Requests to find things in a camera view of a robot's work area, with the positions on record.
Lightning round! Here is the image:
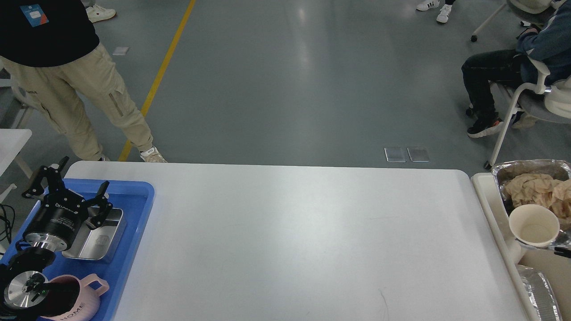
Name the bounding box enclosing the brown paper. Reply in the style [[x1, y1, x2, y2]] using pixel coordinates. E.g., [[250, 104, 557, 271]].
[[505, 173, 571, 224]]

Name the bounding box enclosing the passer-by with striped sneakers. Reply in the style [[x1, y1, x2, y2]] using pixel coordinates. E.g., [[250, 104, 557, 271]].
[[416, 0, 455, 24]]

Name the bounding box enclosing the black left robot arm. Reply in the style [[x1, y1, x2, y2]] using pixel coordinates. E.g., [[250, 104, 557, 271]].
[[1, 156, 113, 321]]

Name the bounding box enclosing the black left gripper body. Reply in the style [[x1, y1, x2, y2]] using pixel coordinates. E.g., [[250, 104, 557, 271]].
[[23, 194, 88, 251]]

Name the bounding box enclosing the pink mug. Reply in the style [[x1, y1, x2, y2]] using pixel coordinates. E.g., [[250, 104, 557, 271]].
[[41, 273, 109, 321]]

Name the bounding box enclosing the aluminium foil tray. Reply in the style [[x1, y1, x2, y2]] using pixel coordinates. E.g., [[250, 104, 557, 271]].
[[491, 159, 570, 249]]

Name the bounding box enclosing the white paper cup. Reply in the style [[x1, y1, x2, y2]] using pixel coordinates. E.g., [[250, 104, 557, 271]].
[[509, 204, 559, 247]]

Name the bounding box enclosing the white chair leg right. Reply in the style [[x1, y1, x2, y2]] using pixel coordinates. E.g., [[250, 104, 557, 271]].
[[484, 57, 571, 170]]

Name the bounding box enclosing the passer-by in grey trousers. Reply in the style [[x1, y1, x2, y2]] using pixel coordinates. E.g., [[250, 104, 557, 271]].
[[85, 4, 116, 24]]

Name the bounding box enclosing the floor socket plate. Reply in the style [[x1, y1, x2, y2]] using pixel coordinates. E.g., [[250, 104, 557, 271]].
[[384, 147, 430, 163]]

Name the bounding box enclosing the person in beige trousers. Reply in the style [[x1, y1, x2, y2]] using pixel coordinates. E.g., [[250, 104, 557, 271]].
[[0, 0, 165, 163]]

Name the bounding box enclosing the foil trash in bin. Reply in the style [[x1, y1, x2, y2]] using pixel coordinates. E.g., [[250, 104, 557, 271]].
[[516, 265, 562, 321]]

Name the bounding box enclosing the white chair left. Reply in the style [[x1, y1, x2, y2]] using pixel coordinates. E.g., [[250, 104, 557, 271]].
[[0, 78, 34, 129]]

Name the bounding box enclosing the small steel tray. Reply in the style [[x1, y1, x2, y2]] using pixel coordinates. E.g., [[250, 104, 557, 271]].
[[62, 208, 127, 263]]

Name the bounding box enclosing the seated person in blue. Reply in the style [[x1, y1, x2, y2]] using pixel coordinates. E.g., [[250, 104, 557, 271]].
[[461, 0, 571, 138]]

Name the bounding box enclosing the white side table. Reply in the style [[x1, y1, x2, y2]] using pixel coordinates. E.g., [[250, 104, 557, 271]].
[[0, 128, 33, 179]]

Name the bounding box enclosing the blue plastic tray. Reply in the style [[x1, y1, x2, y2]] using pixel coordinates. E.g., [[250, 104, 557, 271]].
[[0, 179, 155, 321]]

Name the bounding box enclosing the beige plastic bin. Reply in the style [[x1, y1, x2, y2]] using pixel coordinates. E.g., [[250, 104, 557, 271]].
[[471, 173, 571, 321]]

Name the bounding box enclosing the white office chair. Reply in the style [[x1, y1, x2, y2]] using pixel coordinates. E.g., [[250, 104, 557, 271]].
[[470, 0, 563, 42]]

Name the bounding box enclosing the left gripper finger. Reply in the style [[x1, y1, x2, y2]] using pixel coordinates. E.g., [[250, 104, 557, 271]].
[[84, 181, 113, 230], [21, 156, 70, 200]]

